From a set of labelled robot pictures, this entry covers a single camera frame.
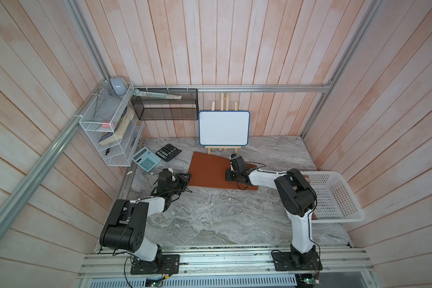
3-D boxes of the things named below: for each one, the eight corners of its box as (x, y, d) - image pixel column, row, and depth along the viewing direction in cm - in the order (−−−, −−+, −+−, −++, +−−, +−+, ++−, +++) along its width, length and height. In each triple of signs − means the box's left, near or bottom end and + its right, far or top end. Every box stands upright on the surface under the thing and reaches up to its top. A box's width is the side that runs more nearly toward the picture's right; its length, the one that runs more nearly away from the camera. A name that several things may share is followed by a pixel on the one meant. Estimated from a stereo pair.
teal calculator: (132, 160, 111) (130, 157, 108) (147, 149, 117) (145, 146, 114) (147, 173, 105) (145, 170, 102) (162, 161, 111) (161, 157, 108)
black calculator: (156, 155, 113) (155, 152, 112) (168, 144, 119) (168, 142, 117) (168, 163, 109) (168, 161, 107) (181, 152, 115) (180, 149, 113)
